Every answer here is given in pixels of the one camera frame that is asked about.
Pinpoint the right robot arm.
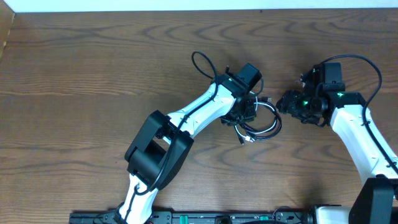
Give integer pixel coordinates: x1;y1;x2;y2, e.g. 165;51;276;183
277;62;397;223

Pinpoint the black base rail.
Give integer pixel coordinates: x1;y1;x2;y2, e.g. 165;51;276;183
68;208;316;224

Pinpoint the black usb cable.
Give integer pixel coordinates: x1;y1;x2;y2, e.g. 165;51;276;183
229;96;283;146

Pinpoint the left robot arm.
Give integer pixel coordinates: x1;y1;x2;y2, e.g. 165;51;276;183
115;63;262;223

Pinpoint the white usb cable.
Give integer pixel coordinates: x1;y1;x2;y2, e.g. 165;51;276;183
233;91;278;143

